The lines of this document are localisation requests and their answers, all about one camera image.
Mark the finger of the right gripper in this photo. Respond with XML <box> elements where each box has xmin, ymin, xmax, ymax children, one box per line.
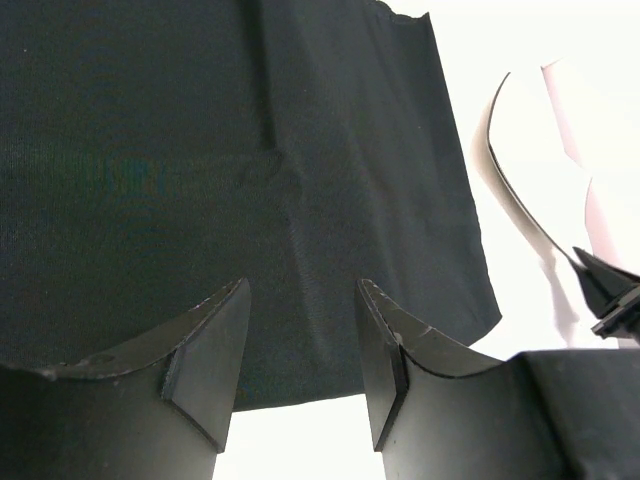
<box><xmin>572</xmin><ymin>247</ymin><xmax>639</xmax><ymax>343</ymax></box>

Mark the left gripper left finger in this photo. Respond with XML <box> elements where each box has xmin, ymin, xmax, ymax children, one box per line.
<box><xmin>1</xmin><ymin>279</ymin><xmax>250</xmax><ymax>480</ymax></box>

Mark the white square plate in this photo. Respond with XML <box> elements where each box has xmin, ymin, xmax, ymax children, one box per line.
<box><xmin>468</xmin><ymin>71</ymin><xmax>576</xmax><ymax>257</ymax></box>

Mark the black cloth placemat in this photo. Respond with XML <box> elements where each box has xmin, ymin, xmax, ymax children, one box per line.
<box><xmin>1</xmin><ymin>1</ymin><xmax>501</xmax><ymax>410</ymax></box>

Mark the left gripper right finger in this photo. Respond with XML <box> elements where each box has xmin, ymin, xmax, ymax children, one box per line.
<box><xmin>355</xmin><ymin>280</ymin><xmax>639</xmax><ymax>479</ymax></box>

